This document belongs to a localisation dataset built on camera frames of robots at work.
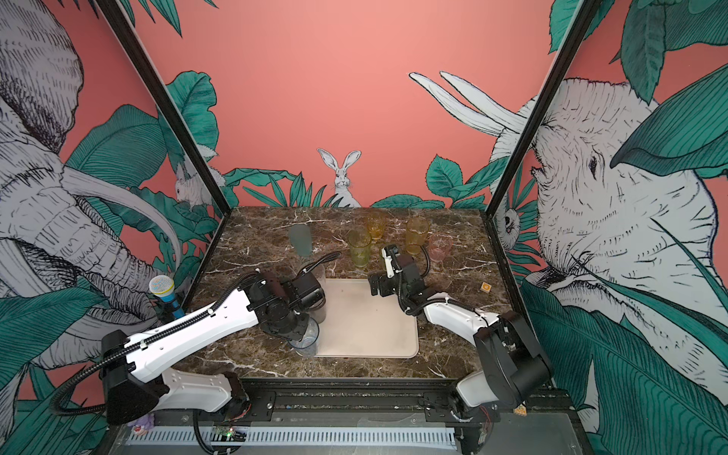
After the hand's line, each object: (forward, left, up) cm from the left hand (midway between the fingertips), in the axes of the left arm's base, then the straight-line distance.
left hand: (298, 329), depth 73 cm
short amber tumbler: (+47, -23, -11) cm, 54 cm away
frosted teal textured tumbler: (+43, +7, -15) cm, 46 cm away
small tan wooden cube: (+18, -60, -14) cm, 65 cm away
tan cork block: (-19, -58, -13) cm, 62 cm away
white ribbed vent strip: (-22, -1, -15) cm, 26 cm away
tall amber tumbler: (+47, -41, -16) cm, 64 cm away
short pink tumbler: (+36, -48, -13) cm, 61 cm away
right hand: (+20, -22, -4) cm, 30 cm away
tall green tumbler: (+40, -16, -15) cm, 46 cm away
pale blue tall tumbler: (-6, -4, +3) cm, 7 cm away
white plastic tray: (+6, -16, -13) cm, 22 cm away
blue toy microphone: (+10, +34, +8) cm, 36 cm away
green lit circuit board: (-21, +18, -14) cm, 31 cm away
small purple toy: (-18, +39, -12) cm, 44 cm away
